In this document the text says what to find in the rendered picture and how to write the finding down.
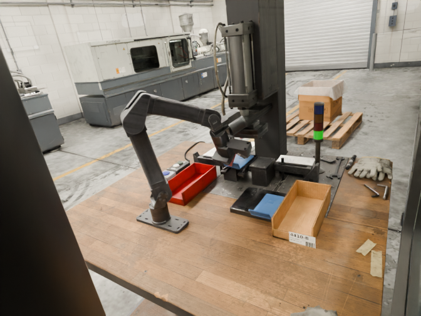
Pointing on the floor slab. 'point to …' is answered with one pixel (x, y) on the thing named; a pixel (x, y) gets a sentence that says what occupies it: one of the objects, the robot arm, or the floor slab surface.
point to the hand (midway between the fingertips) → (230, 163)
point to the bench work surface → (233, 251)
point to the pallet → (324, 128)
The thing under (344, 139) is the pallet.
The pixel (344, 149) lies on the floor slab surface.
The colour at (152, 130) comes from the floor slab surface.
